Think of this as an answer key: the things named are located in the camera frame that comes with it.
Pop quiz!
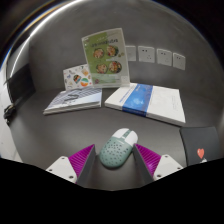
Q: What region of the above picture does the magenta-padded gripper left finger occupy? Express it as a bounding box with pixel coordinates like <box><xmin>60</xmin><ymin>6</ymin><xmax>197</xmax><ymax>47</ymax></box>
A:
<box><xmin>45</xmin><ymin>143</ymin><xmax>98</xmax><ymax>188</ymax></box>

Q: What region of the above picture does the black bag with strap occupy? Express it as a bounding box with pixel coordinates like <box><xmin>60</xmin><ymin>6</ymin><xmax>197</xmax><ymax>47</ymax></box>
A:
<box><xmin>3</xmin><ymin>63</ymin><xmax>37</xmax><ymax>126</ymax></box>

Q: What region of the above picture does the green and white perforated mouse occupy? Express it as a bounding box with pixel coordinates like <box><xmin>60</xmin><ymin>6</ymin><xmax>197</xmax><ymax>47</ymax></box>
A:
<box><xmin>98</xmin><ymin>127</ymin><xmax>139</xmax><ymax>169</ymax></box>

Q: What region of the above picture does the grey striped book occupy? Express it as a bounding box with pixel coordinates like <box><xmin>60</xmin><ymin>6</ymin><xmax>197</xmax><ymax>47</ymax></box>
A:
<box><xmin>42</xmin><ymin>87</ymin><xmax>103</xmax><ymax>116</ymax></box>

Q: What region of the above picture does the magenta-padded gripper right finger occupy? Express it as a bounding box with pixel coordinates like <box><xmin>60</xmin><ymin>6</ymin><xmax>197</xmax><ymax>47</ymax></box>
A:
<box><xmin>132</xmin><ymin>143</ymin><xmax>185</xmax><ymax>186</ymax></box>

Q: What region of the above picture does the green menu sign stand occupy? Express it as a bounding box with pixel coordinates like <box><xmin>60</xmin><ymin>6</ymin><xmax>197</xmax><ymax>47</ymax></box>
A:
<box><xmin>81</xmin><ymin>27</ymin><xmax>131</xmax><ymax>89</ymax></box>

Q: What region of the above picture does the white book with blue band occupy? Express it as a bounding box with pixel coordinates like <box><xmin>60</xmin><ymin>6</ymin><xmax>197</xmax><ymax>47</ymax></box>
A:
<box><xmin>104</xmin><ymin>82</ymin><xmax>187</xmax><ymax>127</ymax></box>

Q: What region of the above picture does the black mouse pad, red heart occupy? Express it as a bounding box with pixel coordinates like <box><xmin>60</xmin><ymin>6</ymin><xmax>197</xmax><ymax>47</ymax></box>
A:
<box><xmin>179</xmin><ymin>125</ymin><xmax>222</xmax><ymax>167</ymax></box>

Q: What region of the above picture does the small white sticker card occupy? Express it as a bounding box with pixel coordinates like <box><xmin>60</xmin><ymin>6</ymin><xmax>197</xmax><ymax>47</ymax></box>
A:
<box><xmin>62</xmin><ymin>63</ymin><xmax>94</xmax><ymax>92</ymax></box>

